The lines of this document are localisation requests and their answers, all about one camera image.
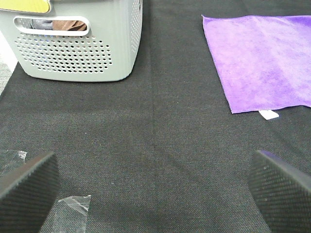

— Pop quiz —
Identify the clear tape scrap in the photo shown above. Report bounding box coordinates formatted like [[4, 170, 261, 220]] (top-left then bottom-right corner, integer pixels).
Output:
[[0, 150, 27, 178]]

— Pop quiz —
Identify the brown towel in basket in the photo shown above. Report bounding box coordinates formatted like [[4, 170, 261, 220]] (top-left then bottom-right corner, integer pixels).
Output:
[[52, 20, 87, 31]]

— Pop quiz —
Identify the black table cloth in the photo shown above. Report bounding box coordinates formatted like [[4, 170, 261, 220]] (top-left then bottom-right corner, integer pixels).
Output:
[[0, 0, 311, 233]]

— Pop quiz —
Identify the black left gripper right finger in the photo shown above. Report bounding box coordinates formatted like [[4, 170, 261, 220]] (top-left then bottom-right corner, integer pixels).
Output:
[[248, 150, 311, 233]]

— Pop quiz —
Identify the clear tape piece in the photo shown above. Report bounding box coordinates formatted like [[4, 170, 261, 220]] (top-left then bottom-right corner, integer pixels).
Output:
[[40, 195, 91, 233]]

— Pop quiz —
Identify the grey perforated laundry basket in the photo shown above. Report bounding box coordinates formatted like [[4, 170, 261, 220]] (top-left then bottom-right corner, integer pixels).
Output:
[[0, 0, 143, 82]]

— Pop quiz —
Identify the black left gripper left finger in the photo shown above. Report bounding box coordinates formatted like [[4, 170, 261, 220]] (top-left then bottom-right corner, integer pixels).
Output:
[[0, 152, 59, 233]]

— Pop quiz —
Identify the grey towel in basket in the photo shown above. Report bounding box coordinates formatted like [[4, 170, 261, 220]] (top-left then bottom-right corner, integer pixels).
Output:
[[31, 19, 53, 31]]

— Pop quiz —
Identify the purple microfibre towel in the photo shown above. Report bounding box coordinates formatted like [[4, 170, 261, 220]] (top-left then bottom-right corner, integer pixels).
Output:
[[202, 16, 311, 114]]

